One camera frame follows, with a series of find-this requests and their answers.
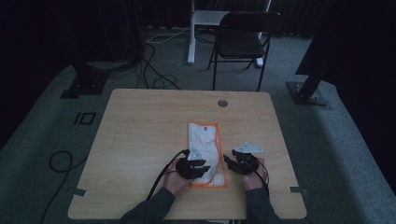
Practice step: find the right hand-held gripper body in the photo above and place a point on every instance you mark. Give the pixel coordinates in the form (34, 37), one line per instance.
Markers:
(246, 161)

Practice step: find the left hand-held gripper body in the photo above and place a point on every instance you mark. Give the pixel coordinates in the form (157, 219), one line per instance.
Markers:
(190, 168)

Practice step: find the white cloth with orange trim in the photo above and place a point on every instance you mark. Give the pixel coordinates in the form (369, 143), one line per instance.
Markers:
(207, 141)

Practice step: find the person's right hand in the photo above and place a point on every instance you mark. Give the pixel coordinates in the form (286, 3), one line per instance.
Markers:
(253, 180)

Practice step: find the person's left hand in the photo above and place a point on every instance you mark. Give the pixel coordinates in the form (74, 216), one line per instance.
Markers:
(176, 183)

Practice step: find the grey round table grommet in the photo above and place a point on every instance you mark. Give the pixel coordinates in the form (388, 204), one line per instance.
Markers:
(222, 103)

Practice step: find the grey tape piece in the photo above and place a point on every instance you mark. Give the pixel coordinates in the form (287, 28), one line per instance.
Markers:
(297, 189)
(80, 192)

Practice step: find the black folding chair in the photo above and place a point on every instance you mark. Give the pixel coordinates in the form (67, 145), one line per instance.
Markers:
(241, 43)

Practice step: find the grey round stand base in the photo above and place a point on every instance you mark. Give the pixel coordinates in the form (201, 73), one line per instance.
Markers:
(107, 64)

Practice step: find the black stand with square base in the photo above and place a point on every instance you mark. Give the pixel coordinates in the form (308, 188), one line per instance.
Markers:
(85, 84)

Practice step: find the black slanted stand with base plate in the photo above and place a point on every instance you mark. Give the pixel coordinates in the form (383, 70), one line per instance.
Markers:
(308, 93)

